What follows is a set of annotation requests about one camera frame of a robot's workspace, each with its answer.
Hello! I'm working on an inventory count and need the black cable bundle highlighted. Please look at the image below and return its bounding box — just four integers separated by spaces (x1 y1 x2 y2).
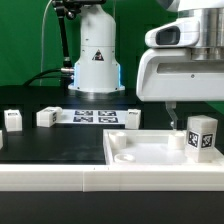
22 67 75 87

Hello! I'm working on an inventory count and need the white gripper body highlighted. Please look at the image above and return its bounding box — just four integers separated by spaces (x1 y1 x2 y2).
136 17 224 101

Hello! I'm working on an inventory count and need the white L-shaped obstacle fence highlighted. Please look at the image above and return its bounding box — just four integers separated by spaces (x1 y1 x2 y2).
0 163 224 192

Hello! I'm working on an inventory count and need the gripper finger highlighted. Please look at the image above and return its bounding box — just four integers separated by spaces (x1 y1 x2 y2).
165 101 178 130

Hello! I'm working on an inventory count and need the AprilTag marker sheet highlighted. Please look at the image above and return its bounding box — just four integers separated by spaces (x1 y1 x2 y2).
59 109 127 125

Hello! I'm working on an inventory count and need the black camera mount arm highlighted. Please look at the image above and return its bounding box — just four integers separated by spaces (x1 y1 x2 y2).
52 0 107 67

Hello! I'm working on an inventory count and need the white cable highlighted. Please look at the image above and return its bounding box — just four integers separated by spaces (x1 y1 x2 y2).
39 0 54 87

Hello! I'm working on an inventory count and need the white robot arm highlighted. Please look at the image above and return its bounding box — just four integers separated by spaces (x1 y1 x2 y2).
69 0 224 106

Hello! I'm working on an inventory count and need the white square tabletop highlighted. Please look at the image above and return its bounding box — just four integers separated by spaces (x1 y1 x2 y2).
103 129 224 167

